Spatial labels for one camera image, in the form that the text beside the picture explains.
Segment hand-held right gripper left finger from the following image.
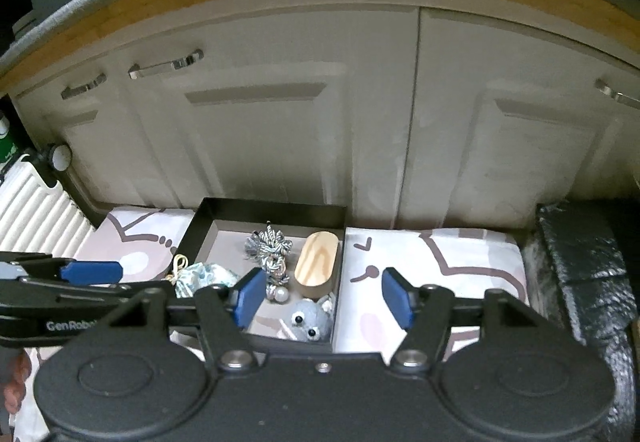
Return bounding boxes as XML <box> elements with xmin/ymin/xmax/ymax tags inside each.
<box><xmin>97</xmin><ymin>268</ymin><xmax>268</xmax><ymax>373</ymax></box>

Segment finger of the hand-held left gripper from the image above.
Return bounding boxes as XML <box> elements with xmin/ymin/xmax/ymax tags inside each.
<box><xmin>0</xmin><ymin>251</ymin><xmax>124</xmax><ymax>284</ymax></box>
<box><xmin>0</xmin><ymin>283</ymin><xmax>161</xmax><ymax>306</ymax></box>

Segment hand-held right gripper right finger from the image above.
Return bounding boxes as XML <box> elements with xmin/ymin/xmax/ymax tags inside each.
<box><xmin>381</xmin><ymin>267</ymin><xmax>551</xmax><ymax>373</ymax></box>

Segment small patterned cloth pouch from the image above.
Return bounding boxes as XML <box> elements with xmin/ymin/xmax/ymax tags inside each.
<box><xmin>175</xmin><ymin>261</ymin><xmax>242</xmax><ymax>299</ymax></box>

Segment grey white cord tassel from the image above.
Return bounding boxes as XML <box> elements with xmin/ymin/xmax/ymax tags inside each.
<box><xmin>245</xmin><ymin>220</ymin><xmax>293</xmax><ymax>304</ymax></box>

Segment black cardboard box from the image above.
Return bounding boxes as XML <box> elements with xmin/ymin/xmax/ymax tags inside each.
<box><xmin>172</xmin><ymin>197</ymin><xmax>348</xmax><ymax>354</ymax></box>

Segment grey crochet mouse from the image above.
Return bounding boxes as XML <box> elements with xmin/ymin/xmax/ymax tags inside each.
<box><xmin>282</xmin><ymin>298</ymin><xmax>334</xmax><ymax>344</ymax></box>

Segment oval wooden case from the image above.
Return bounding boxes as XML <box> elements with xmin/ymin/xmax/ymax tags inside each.
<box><xmin>293</xmin><ymin>231</ymin><xmax>341</xmax><ymax>299</ymax></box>

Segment person's left hand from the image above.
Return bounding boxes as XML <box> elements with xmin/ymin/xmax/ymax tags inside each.
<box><xmin>0</xmin><ymin>352</ymin><xmax>31</xmax><ymax>418</ymax></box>

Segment cartoon printed bed sheet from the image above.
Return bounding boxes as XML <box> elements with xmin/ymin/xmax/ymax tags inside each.
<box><xmin>10</xmin><ymin>207</ymin><xmax>531</xmax><ymax>442</ymax></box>

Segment white ribbed suitcase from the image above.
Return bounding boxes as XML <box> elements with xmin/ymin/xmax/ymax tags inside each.
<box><xmin>0</xmin><ymin>149</ymin><xmax>101</xmax><ymax>273</ymax></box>

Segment black suitcase wheel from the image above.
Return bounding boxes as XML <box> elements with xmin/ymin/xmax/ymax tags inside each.
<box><xmin>47</xmin><ymin>144</ymin><xmax>74</xmax><ymax>174</ymax></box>

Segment cream cabinet door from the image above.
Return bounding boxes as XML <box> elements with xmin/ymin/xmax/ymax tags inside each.
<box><xmin>117</xmin><ymin>4</ymin><xmax>421</xmax><ymax>225</ymax></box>
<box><xmin>395</xmin><ymin>7</ymin><xmax>640</xmax><ymax>233</ymax></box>
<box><xmin>10</xmin><ymin>67</ymin><xmax>168</xmax><ymax>218</ymax></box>

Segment green white box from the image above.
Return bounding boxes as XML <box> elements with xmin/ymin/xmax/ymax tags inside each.
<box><xmin>0</xmin><ymin>112</ymin><xmax>21</xmax><ymax>168</ymax></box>

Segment black wrapped foam box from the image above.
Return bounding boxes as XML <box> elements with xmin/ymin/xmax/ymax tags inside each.
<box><xmin>535</xmin><ymin>202</ymin><xmax>640</xmax><ymax>442</ymax></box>

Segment metal cabinet handle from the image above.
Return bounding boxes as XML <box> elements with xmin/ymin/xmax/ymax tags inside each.
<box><xmin>60</xmin><ymin>72</ymin><xmax>108</xmax><ymax>101</ymax></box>
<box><xmin>127</xmin><ymin>49</ymin><xmax>205</xmax><ymax>81</ymax></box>
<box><xmin>595</xmin><ymin>78</ymin><xmax>640</xmax><ymax>111</ymax></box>

